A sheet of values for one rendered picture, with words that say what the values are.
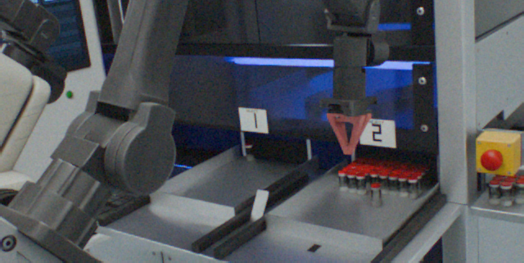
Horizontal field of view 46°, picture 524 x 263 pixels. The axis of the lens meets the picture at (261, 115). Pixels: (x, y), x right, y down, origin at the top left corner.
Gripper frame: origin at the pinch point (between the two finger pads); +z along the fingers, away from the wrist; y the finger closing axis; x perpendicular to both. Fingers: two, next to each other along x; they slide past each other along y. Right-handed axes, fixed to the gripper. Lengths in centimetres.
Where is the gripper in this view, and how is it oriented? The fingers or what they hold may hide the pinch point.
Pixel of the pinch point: (348, 149)
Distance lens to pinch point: 110.2
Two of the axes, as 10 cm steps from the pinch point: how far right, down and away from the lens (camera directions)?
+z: 0.0, 9.9, 1.2
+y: 5.8, -1.0, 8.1
